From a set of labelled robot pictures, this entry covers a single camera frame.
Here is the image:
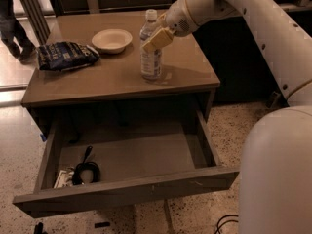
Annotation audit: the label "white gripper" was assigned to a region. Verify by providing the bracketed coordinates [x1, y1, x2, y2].
[141, 0, 199, 53]

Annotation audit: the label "black floor cable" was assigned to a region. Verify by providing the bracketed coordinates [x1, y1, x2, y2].
[214, 214, 240, 234]

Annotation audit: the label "dark blue chip bag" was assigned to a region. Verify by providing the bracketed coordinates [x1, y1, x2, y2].
[37, 41, 99, 71]

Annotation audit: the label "open grey top drawer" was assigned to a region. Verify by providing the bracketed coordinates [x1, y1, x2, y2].
[13, 110, 239, 218]

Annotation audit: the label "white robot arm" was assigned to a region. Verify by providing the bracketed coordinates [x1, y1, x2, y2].
[142, 0, 312, 234]

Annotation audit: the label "person legs in jeans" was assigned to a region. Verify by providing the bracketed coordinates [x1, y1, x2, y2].
[0, 0, 36, 62]

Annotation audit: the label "grey wooden cabinet table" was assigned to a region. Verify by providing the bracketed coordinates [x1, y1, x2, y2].
[20, 8, 221, 138]

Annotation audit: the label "small black floor object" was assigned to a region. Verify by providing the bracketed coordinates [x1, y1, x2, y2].
[94, 222, 110, 228]

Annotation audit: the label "clear blue plastic water bottle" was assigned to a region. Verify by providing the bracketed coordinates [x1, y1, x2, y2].
[139, 9, 162, 80]

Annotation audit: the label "white paper bowl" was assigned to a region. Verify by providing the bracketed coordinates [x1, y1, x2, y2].
[92, 29, 133, 54]

